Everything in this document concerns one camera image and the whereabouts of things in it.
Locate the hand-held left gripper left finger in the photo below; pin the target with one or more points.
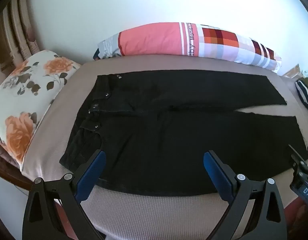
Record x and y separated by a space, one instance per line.
92 175

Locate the beige bed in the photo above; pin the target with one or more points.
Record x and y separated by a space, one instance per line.
144 217

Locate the black pants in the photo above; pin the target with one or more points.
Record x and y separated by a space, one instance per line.
169 142

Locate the striped dark cloth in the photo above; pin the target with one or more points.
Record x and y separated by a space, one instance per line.
306 95

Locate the beige curtain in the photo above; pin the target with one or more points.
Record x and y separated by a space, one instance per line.
16 30

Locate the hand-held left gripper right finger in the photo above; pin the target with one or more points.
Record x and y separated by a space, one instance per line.
216 175

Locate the wooden bed frame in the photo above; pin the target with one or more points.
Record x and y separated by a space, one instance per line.
6 165

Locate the pink patchwork pillow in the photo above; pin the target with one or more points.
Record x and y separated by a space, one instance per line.
154 40

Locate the floral pillow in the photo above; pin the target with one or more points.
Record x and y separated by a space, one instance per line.
26 100

